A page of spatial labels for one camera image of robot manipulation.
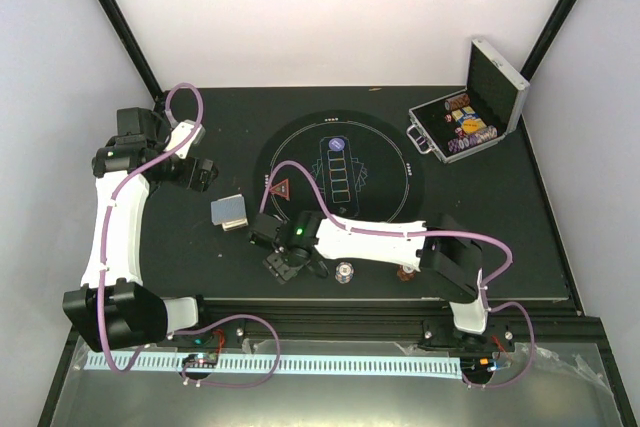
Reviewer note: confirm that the red triangle marker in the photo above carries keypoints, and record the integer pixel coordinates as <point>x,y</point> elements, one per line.
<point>281,189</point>

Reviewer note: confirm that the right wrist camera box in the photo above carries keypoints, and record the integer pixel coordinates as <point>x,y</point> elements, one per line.
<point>265,230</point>

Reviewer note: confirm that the blue playing card box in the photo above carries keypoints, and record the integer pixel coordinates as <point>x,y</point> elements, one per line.
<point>460,115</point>

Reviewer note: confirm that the round black poker mat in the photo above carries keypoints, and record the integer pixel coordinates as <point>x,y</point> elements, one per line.
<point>377,177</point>

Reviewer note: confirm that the purple small blind button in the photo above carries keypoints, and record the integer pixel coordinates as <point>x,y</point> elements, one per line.
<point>336,144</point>

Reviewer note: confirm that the orange chip row in case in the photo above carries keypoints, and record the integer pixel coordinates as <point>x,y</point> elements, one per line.
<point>457,102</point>

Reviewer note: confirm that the white slotted cable duct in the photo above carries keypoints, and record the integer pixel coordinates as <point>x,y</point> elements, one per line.
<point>262,364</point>

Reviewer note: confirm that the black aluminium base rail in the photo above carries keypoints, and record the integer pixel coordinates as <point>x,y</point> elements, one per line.
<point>428,324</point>

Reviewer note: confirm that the black frame post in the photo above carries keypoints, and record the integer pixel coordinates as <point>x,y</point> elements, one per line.
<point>127,39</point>
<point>552,27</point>

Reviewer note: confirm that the right black frame post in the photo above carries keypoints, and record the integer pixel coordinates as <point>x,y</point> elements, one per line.
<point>552,27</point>

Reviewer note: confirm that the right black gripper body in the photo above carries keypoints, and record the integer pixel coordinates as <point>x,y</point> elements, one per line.
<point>286,270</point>

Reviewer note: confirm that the aluminium poker case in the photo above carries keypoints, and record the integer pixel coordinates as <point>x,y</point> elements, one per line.
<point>497,92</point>

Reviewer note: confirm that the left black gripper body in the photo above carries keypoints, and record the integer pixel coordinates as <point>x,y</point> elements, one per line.
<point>186,178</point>

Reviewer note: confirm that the blue chip stack front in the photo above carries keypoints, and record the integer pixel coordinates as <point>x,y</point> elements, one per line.
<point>344,272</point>

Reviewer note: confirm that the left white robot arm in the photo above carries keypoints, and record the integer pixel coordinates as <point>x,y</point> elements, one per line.
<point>112,308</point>

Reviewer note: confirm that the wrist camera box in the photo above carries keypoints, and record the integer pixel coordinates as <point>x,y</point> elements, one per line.
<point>265,230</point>
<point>186,134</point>

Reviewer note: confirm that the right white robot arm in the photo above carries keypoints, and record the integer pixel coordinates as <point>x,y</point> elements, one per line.
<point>451,260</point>

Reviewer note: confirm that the orange big blind button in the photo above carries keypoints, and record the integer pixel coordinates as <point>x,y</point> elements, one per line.
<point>471,125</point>

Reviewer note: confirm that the purple chip row in case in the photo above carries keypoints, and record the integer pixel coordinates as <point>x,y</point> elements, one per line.
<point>459,144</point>

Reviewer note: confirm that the left black frame post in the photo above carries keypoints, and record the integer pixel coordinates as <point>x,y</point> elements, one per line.
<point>127,39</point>

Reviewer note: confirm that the brown chip stack front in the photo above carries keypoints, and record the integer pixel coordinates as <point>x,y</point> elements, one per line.
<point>405,274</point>

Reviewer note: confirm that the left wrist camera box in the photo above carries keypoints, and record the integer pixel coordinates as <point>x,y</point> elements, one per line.
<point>186,134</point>

